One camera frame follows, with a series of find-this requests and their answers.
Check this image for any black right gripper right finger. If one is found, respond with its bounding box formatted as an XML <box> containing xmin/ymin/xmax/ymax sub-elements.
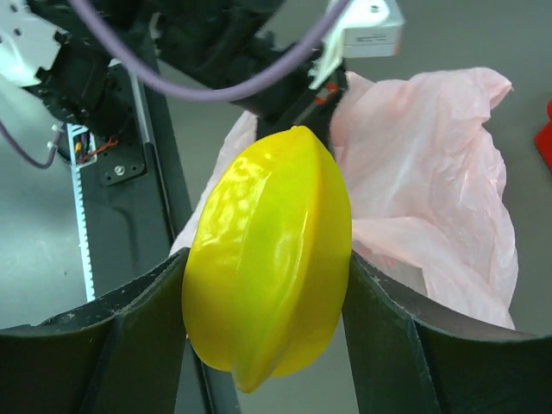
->
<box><xmin>342</xmin><ymin>254</ymin><xmax>551</xmax><ymax>413</ymax></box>

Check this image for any pink plastic bag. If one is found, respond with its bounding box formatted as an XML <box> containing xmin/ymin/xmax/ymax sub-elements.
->
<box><xmin>175</xmin><ymin>68</ymin><xmax>518</xmax><ymax>328</ymax></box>

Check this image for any grey slotted cable duct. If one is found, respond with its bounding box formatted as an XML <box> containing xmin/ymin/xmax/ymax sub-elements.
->
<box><xmin>66</xmin><ymin>123</ymin><xmax>96</xmax><ymax>302</ymax></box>

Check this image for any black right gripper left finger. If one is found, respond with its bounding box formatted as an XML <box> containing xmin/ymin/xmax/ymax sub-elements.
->
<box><xmin>1</xmin><ymin>249</ymin><xmax>188</xmax><ymax>413</ymax></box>

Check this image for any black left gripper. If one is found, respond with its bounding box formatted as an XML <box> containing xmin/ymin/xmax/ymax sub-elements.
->
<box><xmin>150</xmin><ymin>1</ymin><xmax>348</xmax><ymax>138</ymax></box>

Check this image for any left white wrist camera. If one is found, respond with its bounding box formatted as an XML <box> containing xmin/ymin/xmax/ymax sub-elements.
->
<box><xmin>310</xmin><ymin>0</ymin><xmax>405</xmax><ymax>90</ymax></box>

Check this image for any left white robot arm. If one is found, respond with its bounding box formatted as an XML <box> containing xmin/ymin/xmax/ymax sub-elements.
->
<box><xmin>1</xmin><ymin>1</ymin><xmax>348</xmax><ymax>141</ymax></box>

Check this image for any yellow star fruit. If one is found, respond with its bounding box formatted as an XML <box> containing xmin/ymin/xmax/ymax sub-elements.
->
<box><xmin>182</xmin><ymin>126</ymin><xmax>352</xmax><ymax>393</ymax></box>

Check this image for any red plastic tray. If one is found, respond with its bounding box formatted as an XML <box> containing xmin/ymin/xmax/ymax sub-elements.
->
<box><xmin>534</xmin><ymin>100</ymin><xmax>552</xmax><ymax>171</ymax></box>

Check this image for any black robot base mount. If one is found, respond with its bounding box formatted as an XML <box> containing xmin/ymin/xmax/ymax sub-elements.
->
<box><xmin>80</xmin><ymin>66</ymin><xmax>240</xmax><ymax>413</ymax></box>

